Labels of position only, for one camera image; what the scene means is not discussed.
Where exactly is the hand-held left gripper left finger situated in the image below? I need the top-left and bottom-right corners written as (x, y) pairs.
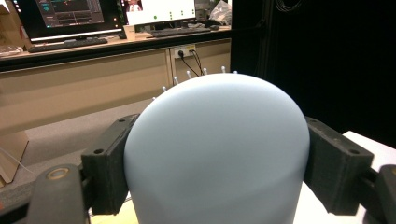
top-left (26, 113), bottom-right (140, 224)

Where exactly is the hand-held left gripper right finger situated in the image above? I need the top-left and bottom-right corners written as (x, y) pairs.
top-left (303, 116), bottom-right (396, 224)

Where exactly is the long wooden desk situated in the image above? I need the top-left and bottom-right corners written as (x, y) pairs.
top-left (0, 26), bottom-right (233, 185)

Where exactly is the black curtain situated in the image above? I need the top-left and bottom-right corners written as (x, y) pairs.
top-left (230, 0), bottom-right (396, 149)

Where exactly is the black keyboard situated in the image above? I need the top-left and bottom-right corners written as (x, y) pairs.
top-left (27, 36), bottom-right (109, 54)
top-left (150, 26), bottom-right (213, 39)

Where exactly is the dark-screen monitor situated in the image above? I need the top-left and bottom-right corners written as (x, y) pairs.
top-left (13, 0), bottom-right (124, 41)

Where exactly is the white-screen monitor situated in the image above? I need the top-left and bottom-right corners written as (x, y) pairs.
top-left (120, 0), bottom-right (198, 27)

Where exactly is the cardboard box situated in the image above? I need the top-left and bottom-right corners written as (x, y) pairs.
top-left (0, 0), bottom-right (25, 49)

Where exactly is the clear plastic bag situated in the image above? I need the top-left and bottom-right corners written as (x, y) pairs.
top-left (208, 0), bottom-right (233, 26)

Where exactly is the white floor cable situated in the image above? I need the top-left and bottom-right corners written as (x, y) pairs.
top-left (0, 147), bottom-right (35, 175)

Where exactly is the black cable bundle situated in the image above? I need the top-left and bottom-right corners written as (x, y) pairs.
top-left (177, 49), bottom-right (204, 77)

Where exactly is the white wall outlet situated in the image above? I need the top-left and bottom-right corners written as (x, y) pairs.
top-left (174, 44), bottom-right (197, 60)

